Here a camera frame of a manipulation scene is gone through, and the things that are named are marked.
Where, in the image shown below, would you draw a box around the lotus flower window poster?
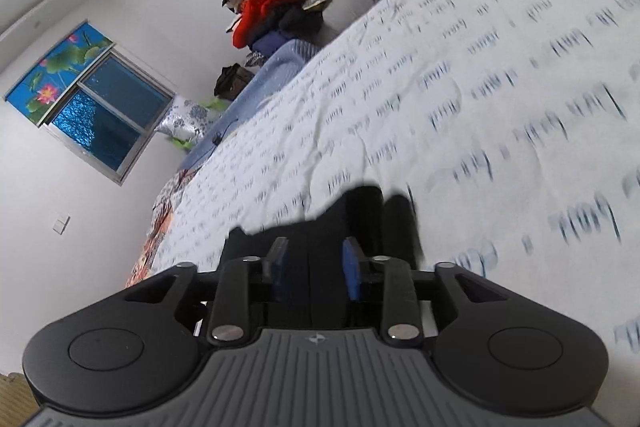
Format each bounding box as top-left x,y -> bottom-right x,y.
4,22 -> 114,124

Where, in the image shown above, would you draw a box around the white bedsheet with blue script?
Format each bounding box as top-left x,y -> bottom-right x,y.
151,0 -> 639,426

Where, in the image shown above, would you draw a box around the light blue blanket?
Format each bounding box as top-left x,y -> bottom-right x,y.
179,39 -> 320,170

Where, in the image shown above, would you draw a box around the floral white pillow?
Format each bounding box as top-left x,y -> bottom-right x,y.
155,94 -> 222,144

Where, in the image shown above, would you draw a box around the white wall switch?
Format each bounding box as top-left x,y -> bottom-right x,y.
52,216 -> 70,235

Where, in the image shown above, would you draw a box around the colourful patterned cloth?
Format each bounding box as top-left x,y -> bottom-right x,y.
125,167 -> 200,288

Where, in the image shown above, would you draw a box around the window with blue glass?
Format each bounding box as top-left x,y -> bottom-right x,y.
44,48 -> 175,184

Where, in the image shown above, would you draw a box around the dark bag by wall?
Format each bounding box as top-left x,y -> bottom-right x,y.
214,63 -> 254,101

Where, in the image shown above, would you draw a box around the red knit garment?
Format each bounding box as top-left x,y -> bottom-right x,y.
232,0 -> 305,49

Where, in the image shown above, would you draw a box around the black pants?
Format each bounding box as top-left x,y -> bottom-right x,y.
204,185 -> 419,345

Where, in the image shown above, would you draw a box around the green plastic basket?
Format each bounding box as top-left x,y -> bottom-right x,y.
168,98 -> 232,153

